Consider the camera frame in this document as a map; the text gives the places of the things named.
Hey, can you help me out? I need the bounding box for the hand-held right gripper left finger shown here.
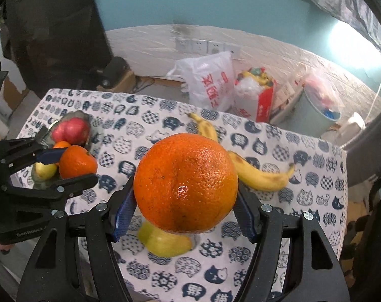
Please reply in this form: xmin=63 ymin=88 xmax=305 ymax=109
xmin=19 ymin=182 xmax=137 ymax=302

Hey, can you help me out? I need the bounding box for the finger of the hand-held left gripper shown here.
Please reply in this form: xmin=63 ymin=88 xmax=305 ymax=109
xmin=0 ymin=137 xmax=73 ymax=173
xmin=5 ymin=173 xmax=99 ymax=200

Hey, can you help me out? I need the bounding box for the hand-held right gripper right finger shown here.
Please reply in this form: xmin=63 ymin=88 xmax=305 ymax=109
xmin=234 ymin=184 xmax=350 ymax=302

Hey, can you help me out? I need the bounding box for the yellow lemon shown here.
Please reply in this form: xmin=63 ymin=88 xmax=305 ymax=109
xmin=35 ymin=160 xmax=59 ymax=180

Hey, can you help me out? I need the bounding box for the short yellow banana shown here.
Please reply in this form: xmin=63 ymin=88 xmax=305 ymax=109
xmin=227 ymin=150 xmax=296 ymax=192

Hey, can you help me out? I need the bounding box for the green glass bowl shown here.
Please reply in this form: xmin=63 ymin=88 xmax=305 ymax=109
xmin=31 ymin=111 xmax=98 ymax=190

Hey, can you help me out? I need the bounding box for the yellow-green pear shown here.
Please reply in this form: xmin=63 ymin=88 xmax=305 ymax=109
xmin=137 ymin=220 xmax=194 ymax=257

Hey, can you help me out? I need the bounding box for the large orange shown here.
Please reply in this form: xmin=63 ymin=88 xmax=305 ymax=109
xmin=133 ymin=133 xmax=239 ymax=234

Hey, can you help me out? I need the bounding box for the long yellow banana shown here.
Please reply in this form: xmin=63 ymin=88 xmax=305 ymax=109
xmin=187 ymin=112 xmax=219 ymax=143

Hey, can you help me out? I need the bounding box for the cat print tablecloth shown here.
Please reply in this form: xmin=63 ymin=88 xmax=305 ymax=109
xmin=9 ymin=88 xmax=348 ymax=302

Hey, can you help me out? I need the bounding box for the black cylindrical speaker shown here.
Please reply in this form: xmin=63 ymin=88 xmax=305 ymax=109
xmin=99 ymin=57 xmax=128 ymax=89

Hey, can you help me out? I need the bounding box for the pale blue waste bin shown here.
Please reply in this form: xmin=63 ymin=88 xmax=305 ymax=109
xmin=293 ymin=86 xmax=342 ymax=137

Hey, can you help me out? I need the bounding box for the crumpled white plastic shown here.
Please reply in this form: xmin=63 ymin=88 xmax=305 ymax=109
xmin=236 ymin=77 xmax=263 ymax=96

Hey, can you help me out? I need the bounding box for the black cloth cover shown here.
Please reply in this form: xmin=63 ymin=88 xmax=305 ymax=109
xmin=0 ymin=0 xmax=112 ymax=99

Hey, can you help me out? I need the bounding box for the white plastic bag red print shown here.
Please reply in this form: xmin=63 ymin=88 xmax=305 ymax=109
xmin=166 ymin=51 xmax=236 ymax=112

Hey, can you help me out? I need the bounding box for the pink plastic bag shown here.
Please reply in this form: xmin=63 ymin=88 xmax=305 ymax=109
xmin=304 ymin=72 xmax=344 ymax=114

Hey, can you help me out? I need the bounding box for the grey curtain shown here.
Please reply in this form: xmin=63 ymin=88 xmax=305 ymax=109
xmin=299 ymin=0 xmax=381 ymax=60

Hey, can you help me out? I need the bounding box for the black cable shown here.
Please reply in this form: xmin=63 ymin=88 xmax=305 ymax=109
xmin=132 ymin=77 xmax=155 ymax=93

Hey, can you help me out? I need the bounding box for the white cord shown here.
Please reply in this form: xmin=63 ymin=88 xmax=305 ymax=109
xmin=368 ymin=64 xmax=381 ymax=123

